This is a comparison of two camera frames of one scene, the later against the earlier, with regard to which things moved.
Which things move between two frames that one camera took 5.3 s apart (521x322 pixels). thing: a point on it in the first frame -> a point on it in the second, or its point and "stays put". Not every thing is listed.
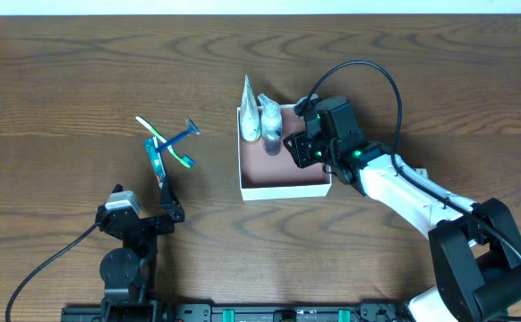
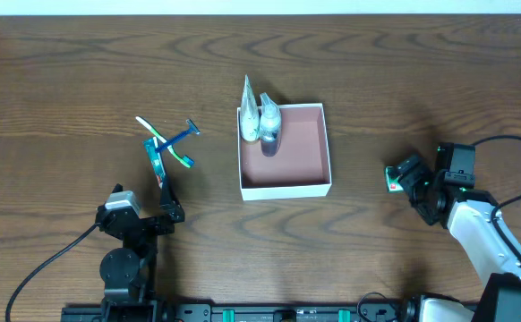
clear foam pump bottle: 272,126 stays put
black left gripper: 144,224 stays put
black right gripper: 300,149 -> 412,174
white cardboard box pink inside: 265,176 stays put
